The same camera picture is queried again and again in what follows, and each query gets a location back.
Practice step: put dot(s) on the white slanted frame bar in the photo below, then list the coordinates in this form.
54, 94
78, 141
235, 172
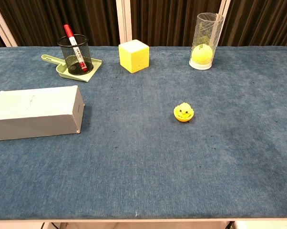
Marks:
223, 7
3, 26

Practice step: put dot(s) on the red whiteboard marker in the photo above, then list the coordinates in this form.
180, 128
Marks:
75, 48

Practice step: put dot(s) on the black mesh pen holder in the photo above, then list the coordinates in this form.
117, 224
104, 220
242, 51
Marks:
74, 55

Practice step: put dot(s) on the orange eggshell cup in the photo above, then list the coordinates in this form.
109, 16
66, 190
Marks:
183, 116

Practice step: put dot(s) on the yellow tennis ball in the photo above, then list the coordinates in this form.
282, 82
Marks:
201, 55

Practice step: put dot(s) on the white vertical frame post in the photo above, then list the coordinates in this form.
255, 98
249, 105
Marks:
124, 20

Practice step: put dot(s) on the dark pleated curtain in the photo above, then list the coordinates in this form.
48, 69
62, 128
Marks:
172, 21

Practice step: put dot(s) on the clear plastic cylinder tube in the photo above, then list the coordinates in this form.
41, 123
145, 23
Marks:
206, 38

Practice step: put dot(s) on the yellow toy chick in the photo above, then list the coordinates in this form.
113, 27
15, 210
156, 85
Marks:
183, 111

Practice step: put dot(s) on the white rectangular cardboard box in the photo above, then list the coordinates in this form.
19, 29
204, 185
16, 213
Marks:
36, 112

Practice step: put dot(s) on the yellow cube block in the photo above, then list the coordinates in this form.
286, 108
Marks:
133, 56

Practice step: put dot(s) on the blue fabric table cover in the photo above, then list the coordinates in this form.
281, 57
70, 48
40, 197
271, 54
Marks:
143, 143

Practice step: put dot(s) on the green plastic dustpan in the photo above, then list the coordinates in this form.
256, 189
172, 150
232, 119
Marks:
73, 71

